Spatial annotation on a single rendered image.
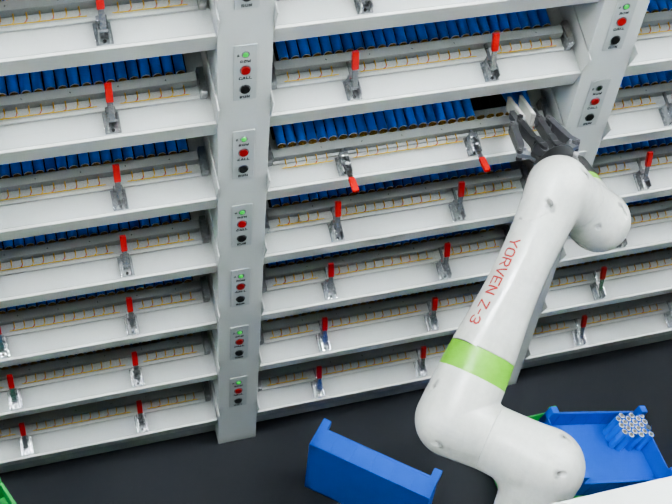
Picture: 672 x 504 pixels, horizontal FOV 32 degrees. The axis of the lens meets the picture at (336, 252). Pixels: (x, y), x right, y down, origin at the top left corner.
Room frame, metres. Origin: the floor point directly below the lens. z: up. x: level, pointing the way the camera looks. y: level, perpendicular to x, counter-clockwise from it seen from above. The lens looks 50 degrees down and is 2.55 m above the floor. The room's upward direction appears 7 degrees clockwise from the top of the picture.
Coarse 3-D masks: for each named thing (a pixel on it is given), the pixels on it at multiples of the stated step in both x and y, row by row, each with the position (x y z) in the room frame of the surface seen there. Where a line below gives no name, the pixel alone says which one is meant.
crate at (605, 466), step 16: (544, 416) 1.58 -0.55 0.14; (560, 416) 1.60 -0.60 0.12; (576, 416) 1.61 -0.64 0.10; (592, 416) 1.63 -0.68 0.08; (608, 416) 1.65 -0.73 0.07; (576, 432) 1.59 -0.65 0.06; (592, 432) 1.61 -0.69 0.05; (592, 448) 1.55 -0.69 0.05; (608, 448) 1.57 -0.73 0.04; (624, 448) 1.59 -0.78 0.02; (656, 448) 1.58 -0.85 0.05; (592, 464) 1.50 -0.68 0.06; (608, 464) 1.52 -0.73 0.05; (624, 464) 1.54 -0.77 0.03; (640, 464) 1.55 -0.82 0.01; (656, 464) 1.55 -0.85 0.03; (592, 480) 1.46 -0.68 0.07; (608, 480) 1.47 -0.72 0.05; (624, 480) 1.45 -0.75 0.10; (640, 480) 1.46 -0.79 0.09
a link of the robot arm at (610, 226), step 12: (600, 180) 1.48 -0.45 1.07; (612, 192) 1.43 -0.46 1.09; (612, 204) 1.39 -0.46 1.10; (624, 204) 1.41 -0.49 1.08; (600, 216) 1.36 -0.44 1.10; (612, 216) 1.37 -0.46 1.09; (624, 216) 1.39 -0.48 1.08; (576, 228) 1.35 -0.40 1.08; (588, 228) 1.35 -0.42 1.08; (600, 228) 1.35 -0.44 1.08; (612, 228) 1.36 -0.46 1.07; (624, 228) 1.37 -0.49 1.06; (576, 240) 1.36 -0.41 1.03; (588, 240) 1.35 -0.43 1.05; (600, 240) 1.35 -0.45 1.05; (612, 240) 1.36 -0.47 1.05
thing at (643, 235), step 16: (640, 208) 1.91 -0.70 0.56; (656, 208) 1.92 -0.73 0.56; (640, 224) 1.88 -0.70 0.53; (656, 224) 1.90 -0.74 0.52; (624, 240) 1.83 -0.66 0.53; (640, 240) 1.85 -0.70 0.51; (656, 240) 1.86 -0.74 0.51; (560, 256) 1.76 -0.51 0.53; (576, 256) 1.78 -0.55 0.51; (592, 256) 1.79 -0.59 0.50; (608, 256) 1.82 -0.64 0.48
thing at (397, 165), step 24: (552, 96) 1.79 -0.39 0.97; (456, 120) 1.73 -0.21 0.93; (432, 144) 1.67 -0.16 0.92; (456, 144) 1.68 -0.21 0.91; (504, 144) 1.70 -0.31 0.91; (288, 168) 1.56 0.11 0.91; (312, 168) 1.57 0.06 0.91; (336, 168) 1.58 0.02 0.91; (360, 168) 1.59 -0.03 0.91; (384, 168) 1.60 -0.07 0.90; (408, 168) 1.61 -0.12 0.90; (432, 168) 1.63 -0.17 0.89; (456, 168) 1.66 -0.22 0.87; (288, 192) 1.53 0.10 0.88; (312, 192) 1.56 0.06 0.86
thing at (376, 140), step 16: (416, 128) 1.68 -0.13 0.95; (432, 128) 1.68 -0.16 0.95; (448, 128) 1.69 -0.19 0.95; (464, 128) 1.70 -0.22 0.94; (480, 128) 1.71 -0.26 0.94; (496, 128) 1.73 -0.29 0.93; (320, 144) 1.60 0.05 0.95; (336, 144) 1.61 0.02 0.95; (352, 144) 1.62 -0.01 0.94; (368, 144) 1.63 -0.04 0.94; (384, 144) 1.64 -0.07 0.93
